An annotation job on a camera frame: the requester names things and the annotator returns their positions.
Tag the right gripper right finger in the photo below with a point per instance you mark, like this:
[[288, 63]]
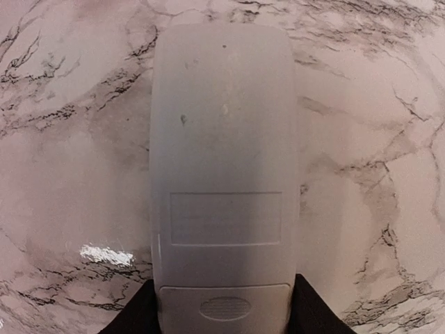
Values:
[[310, 314]]

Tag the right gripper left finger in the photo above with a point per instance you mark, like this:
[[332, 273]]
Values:
[[139, 316]]

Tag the white battery cover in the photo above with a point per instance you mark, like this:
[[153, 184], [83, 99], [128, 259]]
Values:
[[260, 309]]

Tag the white remote control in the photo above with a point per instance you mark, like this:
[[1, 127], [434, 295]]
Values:
[[223, 157]]

